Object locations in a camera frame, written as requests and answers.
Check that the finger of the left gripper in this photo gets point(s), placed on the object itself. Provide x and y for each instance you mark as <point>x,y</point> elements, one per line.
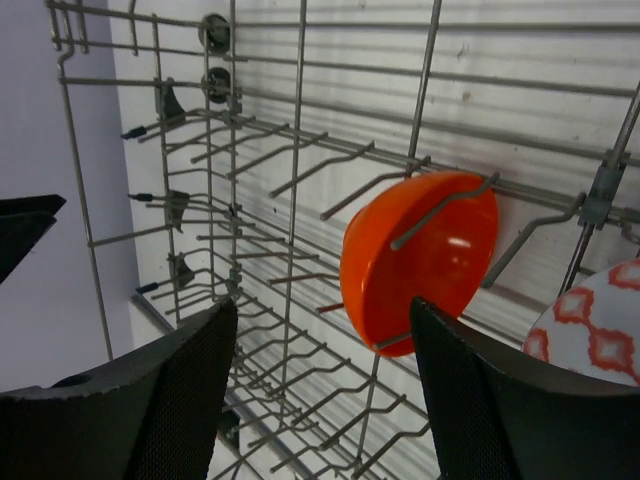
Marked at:
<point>23,222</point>

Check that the red patterned white bowl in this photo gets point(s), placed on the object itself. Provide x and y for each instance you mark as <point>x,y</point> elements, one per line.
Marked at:
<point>593,328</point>

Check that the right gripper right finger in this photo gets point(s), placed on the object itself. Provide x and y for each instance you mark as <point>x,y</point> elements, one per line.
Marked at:
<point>498,413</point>

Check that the grey wire dish rack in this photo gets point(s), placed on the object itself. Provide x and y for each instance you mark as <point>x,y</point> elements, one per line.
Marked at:
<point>254,131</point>

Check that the small orange bowl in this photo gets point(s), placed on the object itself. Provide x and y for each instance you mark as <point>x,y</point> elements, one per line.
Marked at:
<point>432,236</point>

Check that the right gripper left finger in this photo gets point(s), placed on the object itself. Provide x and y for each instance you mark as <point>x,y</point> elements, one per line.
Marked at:
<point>150,414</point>

